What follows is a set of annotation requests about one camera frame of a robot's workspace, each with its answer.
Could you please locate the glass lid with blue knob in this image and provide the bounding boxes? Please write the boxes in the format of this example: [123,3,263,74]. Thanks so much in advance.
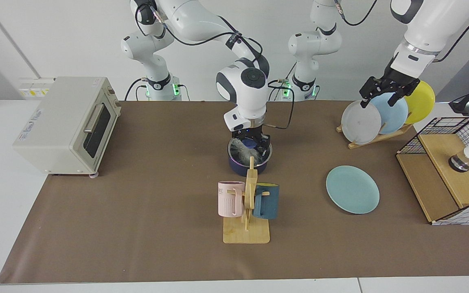
[228,136,272,164]

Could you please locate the light blue plate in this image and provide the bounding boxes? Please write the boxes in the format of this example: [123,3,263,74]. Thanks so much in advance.
[371,93,409,135]

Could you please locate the white plate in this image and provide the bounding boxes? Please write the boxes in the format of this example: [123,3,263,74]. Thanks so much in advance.
[341,100,382,145]

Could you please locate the yellow plate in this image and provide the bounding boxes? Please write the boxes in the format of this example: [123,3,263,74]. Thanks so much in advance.
[403,80,436,125]

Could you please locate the wooden plate rack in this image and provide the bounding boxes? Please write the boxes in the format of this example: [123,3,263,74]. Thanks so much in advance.
[336,122,414,150]

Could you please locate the teal plate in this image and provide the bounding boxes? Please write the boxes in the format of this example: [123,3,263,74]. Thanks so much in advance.
[326,165,380,214]

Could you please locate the dark teal cup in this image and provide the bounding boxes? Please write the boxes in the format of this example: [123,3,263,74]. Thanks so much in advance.
[253,183,280,220]

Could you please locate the pink cup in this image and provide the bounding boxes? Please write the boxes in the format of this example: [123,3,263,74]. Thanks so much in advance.
[217,181,246,218]

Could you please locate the wooden cup stand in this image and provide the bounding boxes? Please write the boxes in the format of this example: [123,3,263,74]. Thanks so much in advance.
[223,156,271,245]

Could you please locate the brown table cloth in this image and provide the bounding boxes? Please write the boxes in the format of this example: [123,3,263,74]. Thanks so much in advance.
[0,101,469,284]

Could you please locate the pale toaster oven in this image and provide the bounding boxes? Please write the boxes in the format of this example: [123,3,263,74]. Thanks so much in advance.
[13,77,122,179]

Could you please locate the black pot with blue handle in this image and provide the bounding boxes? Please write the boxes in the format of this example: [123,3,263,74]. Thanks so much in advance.
[228,136,273,177]

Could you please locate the black base cable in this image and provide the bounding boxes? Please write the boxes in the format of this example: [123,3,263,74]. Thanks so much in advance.
[268,83,296,101]

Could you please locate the wire basket with wooden floor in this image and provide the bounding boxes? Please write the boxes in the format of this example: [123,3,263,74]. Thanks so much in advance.
[396,117,469,225]

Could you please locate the white wall socket strip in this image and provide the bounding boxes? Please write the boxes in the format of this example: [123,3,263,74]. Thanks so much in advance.
[18,77,54,98]

